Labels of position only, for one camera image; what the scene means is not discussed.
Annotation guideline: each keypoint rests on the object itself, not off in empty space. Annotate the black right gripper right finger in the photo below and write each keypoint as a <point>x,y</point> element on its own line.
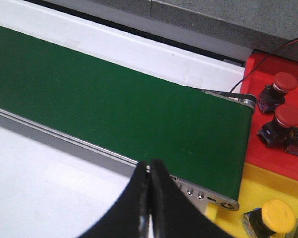
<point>173,215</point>

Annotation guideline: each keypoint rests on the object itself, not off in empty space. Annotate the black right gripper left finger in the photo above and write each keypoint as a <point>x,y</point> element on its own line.
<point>128,217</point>

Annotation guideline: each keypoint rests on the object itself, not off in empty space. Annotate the green conveyor belt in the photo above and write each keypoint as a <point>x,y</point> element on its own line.
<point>200,137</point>

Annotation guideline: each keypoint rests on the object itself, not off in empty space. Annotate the yellow plastic tray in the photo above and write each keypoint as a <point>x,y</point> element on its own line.
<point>258,185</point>

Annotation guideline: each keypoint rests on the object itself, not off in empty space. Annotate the red plastic tray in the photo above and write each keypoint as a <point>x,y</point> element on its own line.
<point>262,70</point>

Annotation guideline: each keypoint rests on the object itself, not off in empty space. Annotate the grey stone-look back shelf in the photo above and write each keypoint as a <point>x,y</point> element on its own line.
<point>228,27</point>

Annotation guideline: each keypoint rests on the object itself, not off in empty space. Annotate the aluminium conveyor side rail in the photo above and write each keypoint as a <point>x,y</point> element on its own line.
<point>198,195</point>

